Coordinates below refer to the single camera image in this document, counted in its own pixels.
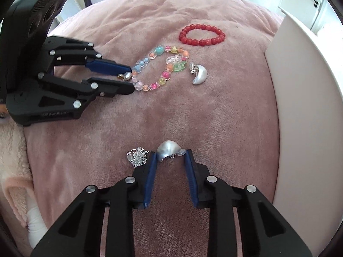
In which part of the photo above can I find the red bead bracelet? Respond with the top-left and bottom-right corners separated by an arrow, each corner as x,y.
178,24 -> 226,47

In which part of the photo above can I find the pink plush blanket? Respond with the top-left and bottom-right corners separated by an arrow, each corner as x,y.
24,0 -> 285,257

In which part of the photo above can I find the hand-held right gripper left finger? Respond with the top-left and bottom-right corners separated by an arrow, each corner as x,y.
30,151 -> 157,257

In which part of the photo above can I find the colourful bead bracelet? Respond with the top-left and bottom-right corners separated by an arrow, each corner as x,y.
117,45 -> 191,93

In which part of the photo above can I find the silver crescent earring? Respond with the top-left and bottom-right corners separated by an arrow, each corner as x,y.
189,62 -> 208,85
156,140 -> 186,163

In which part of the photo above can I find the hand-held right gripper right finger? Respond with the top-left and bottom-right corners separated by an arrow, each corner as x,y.
184,149 -> 314,257

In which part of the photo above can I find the white door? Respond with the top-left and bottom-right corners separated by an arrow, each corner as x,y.
300,0 -> 341,36

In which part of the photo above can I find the silver spiky earring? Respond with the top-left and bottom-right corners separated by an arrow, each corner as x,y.
127,147 -> 149,168

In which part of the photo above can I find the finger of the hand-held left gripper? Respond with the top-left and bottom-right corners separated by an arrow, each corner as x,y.
42,36 -> 132,78
11,72 -> 135,114

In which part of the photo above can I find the white box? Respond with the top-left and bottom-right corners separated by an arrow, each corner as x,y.
264,5 -> 343,251

